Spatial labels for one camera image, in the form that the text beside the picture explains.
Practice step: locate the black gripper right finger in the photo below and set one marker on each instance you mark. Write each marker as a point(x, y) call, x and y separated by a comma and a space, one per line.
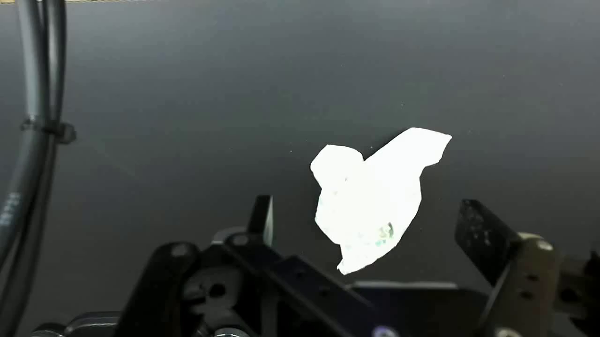
point(494, 243)

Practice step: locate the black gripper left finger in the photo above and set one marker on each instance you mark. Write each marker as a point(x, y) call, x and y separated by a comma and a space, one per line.
point(263, 273)

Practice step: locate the white floral cloth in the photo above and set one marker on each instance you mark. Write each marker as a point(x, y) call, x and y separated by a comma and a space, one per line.
point(368, 198)

